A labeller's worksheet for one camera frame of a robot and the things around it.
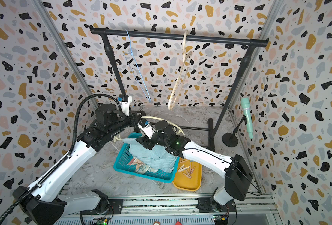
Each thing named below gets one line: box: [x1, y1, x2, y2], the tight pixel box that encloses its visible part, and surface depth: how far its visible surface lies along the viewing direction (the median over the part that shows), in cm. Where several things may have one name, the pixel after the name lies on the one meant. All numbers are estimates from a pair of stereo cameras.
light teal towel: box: [122, 137, 179, 173], surface depth 84 cm
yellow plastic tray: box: [172, 157, 203, 192], surface depth 86 cm
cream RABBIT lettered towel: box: [126, 157, 159, 174], surface depth 85 cm
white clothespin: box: [177, 164, 191, 173], surface depth 88 cm
